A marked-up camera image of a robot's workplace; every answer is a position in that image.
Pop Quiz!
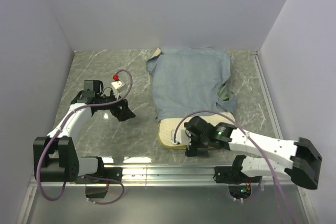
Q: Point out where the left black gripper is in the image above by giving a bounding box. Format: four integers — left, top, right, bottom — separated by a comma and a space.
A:
96, 89, 135, 121

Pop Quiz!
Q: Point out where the cream pillow yellow edge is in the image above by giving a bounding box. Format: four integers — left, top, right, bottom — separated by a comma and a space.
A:
156, 110, 236, 150

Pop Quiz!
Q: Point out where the blue fabric pillowcase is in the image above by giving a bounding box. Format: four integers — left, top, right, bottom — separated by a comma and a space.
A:
146, 48, 237, 122

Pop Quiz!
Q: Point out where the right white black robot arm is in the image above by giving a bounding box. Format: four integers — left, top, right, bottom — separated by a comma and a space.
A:
184, 116, 322, 190

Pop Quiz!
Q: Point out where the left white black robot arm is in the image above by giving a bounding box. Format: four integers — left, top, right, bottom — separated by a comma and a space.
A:
33, 80, 135, 183

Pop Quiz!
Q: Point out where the right controller board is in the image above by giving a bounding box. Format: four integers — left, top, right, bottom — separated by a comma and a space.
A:
228, 184, 251, 200

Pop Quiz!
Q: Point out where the left black controller box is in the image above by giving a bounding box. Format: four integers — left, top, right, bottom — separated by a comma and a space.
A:
85, 185, 108, 199

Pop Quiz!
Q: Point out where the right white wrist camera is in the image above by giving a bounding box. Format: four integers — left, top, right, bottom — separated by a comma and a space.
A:
171, 129, 191, 146

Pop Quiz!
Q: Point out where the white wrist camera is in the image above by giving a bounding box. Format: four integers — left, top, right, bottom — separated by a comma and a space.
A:
111, 74, 127, 99
171, 129, 191, 146

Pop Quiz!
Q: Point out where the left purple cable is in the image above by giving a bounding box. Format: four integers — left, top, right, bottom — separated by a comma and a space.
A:
36, 69, 133, 205

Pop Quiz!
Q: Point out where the purple cable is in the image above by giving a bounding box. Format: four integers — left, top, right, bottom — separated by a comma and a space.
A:
172, 110, 299, 224
36, 69, 133, 205

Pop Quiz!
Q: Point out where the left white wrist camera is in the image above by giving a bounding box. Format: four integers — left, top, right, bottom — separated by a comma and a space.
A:
111, 74, 127, 99

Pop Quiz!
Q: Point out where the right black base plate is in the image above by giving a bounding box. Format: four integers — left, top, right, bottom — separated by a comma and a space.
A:
214, 166, 262, 185

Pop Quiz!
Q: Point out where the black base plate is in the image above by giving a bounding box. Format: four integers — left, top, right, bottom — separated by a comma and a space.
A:
214, 166, 262, 185
75, 167, 123, 184

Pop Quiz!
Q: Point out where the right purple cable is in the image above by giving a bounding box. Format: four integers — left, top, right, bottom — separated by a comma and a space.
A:
172, 110, 299, 224

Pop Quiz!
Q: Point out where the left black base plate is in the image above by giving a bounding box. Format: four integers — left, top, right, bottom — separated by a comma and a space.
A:
75, 167, 123, 184

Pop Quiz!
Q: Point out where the aluminium front rail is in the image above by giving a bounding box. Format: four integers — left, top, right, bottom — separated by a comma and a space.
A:
28, 163, 307, 188

